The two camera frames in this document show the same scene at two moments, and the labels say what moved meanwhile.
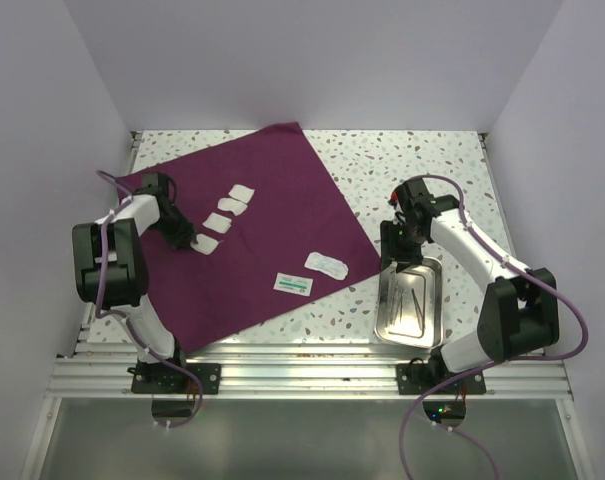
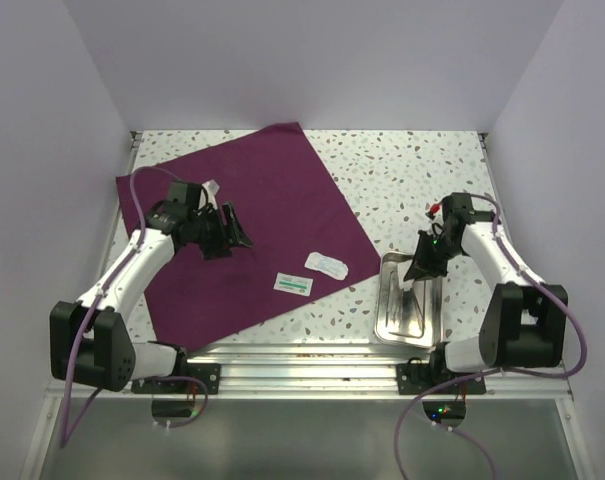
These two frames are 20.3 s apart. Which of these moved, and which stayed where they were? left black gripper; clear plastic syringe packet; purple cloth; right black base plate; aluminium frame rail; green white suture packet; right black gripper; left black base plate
Moved: left black gripper; right black gripper
Stayed: purple cloth; right black base plate; green white suture packet; clear plastic syringe packet; aluminium frame rail; left black base plate
